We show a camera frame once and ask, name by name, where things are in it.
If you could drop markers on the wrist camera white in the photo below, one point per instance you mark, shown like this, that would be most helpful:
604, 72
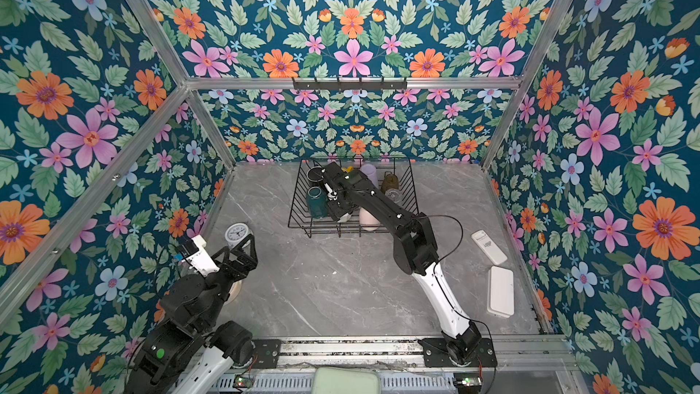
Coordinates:
194, 259
331, 192

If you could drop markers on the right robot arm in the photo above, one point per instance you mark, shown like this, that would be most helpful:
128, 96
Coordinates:
415, 252

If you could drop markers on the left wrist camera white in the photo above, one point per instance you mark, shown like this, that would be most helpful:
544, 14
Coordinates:
194, 259

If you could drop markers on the white flat box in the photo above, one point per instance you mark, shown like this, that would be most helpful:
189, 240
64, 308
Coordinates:
501, 296

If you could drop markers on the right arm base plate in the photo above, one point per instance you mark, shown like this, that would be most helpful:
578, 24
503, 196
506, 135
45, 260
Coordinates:
437, 353

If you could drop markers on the black wall hook rail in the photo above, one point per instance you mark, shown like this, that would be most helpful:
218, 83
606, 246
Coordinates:
342, 84

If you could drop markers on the white remote control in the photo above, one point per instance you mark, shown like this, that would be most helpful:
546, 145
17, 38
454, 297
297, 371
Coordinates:
489, 248

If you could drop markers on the black mug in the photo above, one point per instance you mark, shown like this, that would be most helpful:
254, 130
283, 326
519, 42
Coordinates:
315, 176

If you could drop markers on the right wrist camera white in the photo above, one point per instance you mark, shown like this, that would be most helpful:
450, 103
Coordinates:
331, 192

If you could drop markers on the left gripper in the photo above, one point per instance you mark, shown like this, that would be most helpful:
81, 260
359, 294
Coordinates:
249, 264

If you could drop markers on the green cloth pad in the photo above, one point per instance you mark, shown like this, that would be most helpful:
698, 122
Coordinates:
344, 381

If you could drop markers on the clear glass cup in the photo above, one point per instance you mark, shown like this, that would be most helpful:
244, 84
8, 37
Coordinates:
395, 195

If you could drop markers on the small white alarm clock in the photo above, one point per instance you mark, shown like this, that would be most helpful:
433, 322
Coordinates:
236, 233

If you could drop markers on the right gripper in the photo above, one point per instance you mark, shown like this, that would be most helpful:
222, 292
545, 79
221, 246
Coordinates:
335, 212

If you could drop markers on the lilac plastic cup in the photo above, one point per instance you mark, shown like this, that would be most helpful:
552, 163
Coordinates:
370, 170

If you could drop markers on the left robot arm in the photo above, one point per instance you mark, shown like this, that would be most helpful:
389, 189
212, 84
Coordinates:
189, 351

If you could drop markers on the pink round clock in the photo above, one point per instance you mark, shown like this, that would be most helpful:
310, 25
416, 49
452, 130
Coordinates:
234, 291

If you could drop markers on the white mug front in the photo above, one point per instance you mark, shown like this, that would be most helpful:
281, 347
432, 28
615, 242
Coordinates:
344, 218

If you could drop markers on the olive glass cup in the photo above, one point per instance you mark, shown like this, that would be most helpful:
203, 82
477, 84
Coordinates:
389, 182

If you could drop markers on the green mug white inside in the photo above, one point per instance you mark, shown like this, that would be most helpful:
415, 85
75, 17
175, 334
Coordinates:
316, 200

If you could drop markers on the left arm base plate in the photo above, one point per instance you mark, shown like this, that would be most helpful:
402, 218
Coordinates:
266, 353

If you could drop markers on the black wire dish rack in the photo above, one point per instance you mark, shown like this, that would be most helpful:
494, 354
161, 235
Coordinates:
300, 218

